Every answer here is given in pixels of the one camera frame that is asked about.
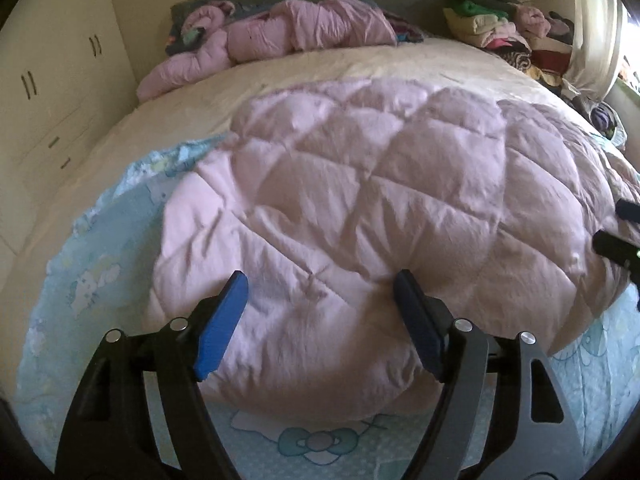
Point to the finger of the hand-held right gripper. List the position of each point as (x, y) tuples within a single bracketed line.
[(617, 247), (629, 209)]

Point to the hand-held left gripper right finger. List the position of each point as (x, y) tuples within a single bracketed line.
[(420, 325)]

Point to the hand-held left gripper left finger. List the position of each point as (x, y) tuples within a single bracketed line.
[(222, 330)]

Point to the pink quilted comforter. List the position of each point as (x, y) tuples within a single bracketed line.
[(350, 185)]

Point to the pile of folded clothes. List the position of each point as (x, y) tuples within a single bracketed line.
[(480, 22)]

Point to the blue cartoon printed blanket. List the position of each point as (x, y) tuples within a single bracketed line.
[(100, 240)]

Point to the cream curtain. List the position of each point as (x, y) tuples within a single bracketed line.
[(595, 25)]

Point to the bed with beige bedspread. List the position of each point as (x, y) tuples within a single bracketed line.
[(200, 105)]

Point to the crumpled pink quilt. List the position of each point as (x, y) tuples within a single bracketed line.
[(310, 25)]

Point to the cream wardrobe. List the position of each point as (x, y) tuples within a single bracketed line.
[(50, 60)]

